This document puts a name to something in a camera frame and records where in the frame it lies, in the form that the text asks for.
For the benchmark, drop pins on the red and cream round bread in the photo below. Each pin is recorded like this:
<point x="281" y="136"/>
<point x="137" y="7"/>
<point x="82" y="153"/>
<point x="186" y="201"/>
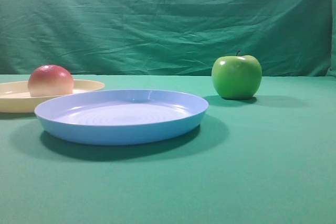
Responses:
<point x="50" y="80"/>

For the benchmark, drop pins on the blue plastic plate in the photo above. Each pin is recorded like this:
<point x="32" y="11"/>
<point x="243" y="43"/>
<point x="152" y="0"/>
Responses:
<point x="121" y="117"/>

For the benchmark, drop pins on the yellow plastic plate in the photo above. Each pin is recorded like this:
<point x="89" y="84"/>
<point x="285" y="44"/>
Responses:
<point x="15" y="97"/>

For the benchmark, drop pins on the green apple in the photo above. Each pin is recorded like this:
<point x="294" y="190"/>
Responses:
<point x="236" y="77"/>

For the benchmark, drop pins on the green backdrop cloth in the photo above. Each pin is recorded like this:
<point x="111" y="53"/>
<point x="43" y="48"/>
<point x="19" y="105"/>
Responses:
<point x="167" y="37"/>

